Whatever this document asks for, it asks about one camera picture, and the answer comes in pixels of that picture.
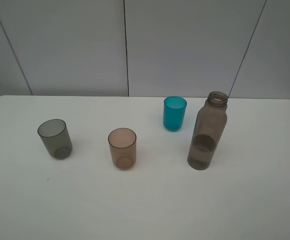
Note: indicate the brown translucent water bottle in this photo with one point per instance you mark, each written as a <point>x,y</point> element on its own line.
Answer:
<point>209,126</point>

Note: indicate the brown translucent cup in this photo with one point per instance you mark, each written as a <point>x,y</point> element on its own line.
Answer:
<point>123,148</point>

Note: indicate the teal plastic cup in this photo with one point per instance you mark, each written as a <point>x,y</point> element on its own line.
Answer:
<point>174,112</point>

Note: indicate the grey translucent cup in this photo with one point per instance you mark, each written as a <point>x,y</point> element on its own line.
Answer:
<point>56,139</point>

